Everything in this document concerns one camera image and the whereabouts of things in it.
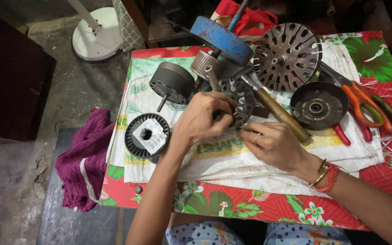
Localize person's left hand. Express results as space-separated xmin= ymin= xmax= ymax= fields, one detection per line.
xmin=172 ymin=91 xmax=238 ymax=152

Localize person's right hand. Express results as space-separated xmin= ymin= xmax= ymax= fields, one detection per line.
xmin=239 ymin=121 xmax=320 ymax=183

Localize metal motor stator core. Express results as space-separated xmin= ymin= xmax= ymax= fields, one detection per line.
xmin=216 ymin=78 xmax=256 ymax=130

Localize small dark flat block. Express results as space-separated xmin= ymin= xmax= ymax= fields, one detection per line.
xmin=252 ymin=106 xmax=270 ymax=119

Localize black motor housing with shaft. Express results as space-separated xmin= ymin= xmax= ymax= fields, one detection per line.
xmin=149 ymin=61 xmax=196 ymax=113

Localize grey metal tube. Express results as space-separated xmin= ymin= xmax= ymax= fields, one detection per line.
xmin=204 ymin=65 xmax=222 ymax=93

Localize white woven plastic sack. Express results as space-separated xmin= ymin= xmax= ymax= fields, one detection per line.
xmin=106 ymin=41 xmax=386 ymax=198

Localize gold bangle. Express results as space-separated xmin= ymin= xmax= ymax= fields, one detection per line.
xmin=308 ymin=159 xmax=331 ymax=188

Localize black round motor cover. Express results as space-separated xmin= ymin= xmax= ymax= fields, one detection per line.
xmin=289 ymin=81 xmax=349 ymax=131

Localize ribbed grey metal cap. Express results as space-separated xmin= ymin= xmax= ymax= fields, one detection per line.
xmin=190 ymin=50 xmax=224 ymax=81

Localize red floral tablecloth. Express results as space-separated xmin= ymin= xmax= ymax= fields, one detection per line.
xmin=99 ymin=30 xmax=392 ymax=232

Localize blue metal winding wheel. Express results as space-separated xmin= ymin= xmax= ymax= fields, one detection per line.
xmin=189 ymin=16 xmax=254 ymax=67

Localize slotted round metal lamination disc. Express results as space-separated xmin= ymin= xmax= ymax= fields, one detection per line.
xmin=253 ymin=22 xmax=323 ymax=93

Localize polka dot trousers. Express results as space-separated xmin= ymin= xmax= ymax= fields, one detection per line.
xmin=165 ymin=220 xmax=353 ymax=245

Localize red fabric bag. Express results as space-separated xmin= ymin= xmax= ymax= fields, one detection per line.
xmin=210 ymin=0 xmax=279 ymax=39

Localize patterned beige cloth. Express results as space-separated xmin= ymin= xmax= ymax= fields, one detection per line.
xmin=112 ymin=0 xmax=146 ymax=52

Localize purple knitted cloth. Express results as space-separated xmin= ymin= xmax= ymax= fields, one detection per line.
xmin=54 ymin=108 xmax=117 ymax=212

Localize dark wooden cabinet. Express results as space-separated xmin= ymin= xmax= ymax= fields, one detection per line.
xmin=0 ymin=5 xmax=57 ymax=142

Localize wooden handled hammer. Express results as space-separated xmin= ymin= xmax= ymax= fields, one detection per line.
xmin=240 ymin=72 xmax=313 ymax=143

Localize black wire spool white label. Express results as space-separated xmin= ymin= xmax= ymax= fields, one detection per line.
xmin=124 ymin=113 xmax=172 ymax=160

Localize red thread bracelet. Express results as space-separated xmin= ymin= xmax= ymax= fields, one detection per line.
xmin=315 ymin=162 xmax=341 ymax=194

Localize red handled pliers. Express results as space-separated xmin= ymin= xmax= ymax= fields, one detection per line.
xmin=332 ymin=105 xmax=374 ymax=146

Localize orange handled scissors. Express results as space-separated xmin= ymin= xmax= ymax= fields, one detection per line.
xmin=318 ymin=61 xmax=392 ymax=135

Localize white pedestal fan base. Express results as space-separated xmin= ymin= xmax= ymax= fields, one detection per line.
xmin=66 ymin=0 xmax=124 ymax=64

